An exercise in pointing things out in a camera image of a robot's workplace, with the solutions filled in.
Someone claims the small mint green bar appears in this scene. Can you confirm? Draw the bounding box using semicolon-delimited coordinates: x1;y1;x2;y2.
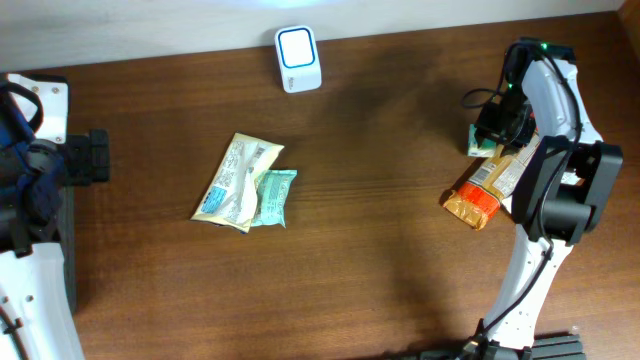
467;124;497;158

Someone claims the orange spaghetti package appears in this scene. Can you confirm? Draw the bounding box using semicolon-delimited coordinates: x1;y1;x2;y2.
443;132;540;230

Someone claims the cream wipes packet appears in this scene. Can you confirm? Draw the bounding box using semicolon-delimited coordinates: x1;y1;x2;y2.
191;133;284;233

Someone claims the teal snack packet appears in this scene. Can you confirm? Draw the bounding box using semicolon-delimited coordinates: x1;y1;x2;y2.
251;170;298;227

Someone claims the white Pantene tube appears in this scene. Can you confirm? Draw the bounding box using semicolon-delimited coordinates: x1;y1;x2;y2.
501;172;583;214

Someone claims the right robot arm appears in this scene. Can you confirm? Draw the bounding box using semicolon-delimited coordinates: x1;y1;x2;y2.
458;38;623;359

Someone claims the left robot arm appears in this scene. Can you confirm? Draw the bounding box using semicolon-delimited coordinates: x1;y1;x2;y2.
1;73;111;359

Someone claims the white cube barcode scanner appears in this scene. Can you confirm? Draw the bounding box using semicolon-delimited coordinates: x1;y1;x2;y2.
274;25;322;94

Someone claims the black mesh basket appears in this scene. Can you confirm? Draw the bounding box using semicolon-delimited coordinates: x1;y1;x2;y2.
56;187;77;314

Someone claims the wooden side panel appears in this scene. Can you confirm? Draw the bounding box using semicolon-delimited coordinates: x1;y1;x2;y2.
618;0;640;52

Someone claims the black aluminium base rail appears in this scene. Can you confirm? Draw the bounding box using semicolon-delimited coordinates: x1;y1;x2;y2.
389;334;587;360

